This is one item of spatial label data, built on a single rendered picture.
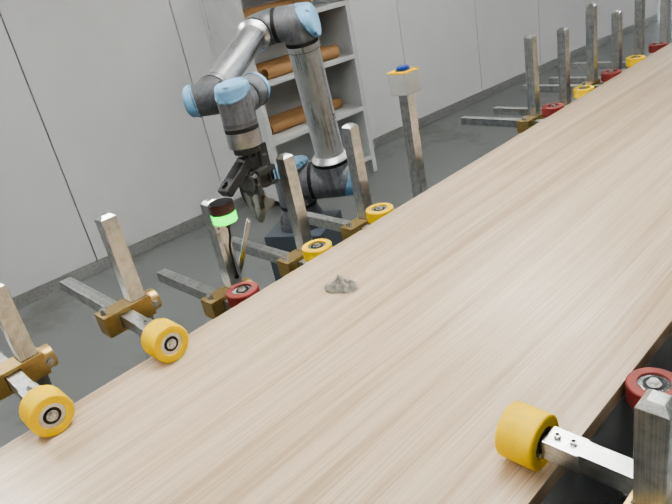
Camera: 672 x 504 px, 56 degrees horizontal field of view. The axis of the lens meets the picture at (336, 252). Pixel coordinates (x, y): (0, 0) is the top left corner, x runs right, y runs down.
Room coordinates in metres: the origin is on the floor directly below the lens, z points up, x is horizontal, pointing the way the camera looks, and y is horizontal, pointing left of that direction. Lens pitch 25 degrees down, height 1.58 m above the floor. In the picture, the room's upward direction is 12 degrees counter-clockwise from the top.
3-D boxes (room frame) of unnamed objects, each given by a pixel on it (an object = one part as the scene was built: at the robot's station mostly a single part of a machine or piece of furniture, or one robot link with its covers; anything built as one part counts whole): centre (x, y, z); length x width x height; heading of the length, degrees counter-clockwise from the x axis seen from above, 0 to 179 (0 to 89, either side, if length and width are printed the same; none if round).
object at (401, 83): (1.93, -0.31, 1.18); 0.07 x 0.07 x 0.08; 40
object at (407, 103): (1.93, -0.31, 0.93); 0.05 x 0.04 x 0.45; 130
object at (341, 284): (1.25, 0.00, 0.91); 0.09 x 0.07 x 0.02; 33
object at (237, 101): (1.63, 0.17, 1.27); 0.10 x 0.09 x 0.12; 163
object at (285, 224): (2.42, 0.11, 0.65); 0.19 x 0.19 x 0.10
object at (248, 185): (1.63, 0.17, 1.10); 0.09 x 0.08 x 0.12; 130
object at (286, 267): (1.59, 0.10, 0.83); 0.13 x 0.06 x 0.05; 130
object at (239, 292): (1.34, 0.24, 0.85); 0.08 x 0.08 x 0.11
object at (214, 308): (1.42, 0.29, 0.85); 0.13 x 0.06 x 0.05; 130
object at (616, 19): (2.89, -1.45, 0.86); 0.03 x 0.03 x 0.48; 40
